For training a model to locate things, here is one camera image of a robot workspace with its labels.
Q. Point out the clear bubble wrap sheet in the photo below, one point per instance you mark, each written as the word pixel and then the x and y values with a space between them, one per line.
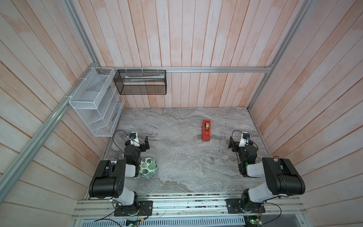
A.
pixel 182 155

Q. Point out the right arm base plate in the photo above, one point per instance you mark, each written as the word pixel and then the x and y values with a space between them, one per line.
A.
pixel 236 206

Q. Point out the red tape dispenser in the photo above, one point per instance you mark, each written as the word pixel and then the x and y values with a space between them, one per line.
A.
pixel 205 136

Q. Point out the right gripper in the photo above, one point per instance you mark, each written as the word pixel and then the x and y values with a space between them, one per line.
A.
pixel 236 146

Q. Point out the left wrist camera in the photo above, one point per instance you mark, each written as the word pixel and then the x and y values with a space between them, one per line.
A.
pixel 134 140

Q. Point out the black wire mesh basket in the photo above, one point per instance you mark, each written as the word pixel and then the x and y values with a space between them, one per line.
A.
pixel 141 82

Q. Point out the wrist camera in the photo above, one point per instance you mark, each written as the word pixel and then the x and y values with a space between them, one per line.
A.
pixel 134 140
pixel 245 138

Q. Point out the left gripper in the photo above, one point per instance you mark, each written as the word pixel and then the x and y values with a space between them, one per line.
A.
pixel 142 146

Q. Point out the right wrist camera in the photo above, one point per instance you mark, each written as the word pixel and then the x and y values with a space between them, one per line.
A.
pixel 245 138

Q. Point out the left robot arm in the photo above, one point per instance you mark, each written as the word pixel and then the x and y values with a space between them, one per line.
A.
pixel 109 177

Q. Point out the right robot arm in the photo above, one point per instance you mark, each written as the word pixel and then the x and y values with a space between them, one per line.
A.
pixel 281 177

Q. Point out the white wire mesh shelf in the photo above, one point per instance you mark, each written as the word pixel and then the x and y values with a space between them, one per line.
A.
pixel 97 103

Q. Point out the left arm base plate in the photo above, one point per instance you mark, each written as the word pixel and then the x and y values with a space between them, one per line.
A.
pixel 143 208

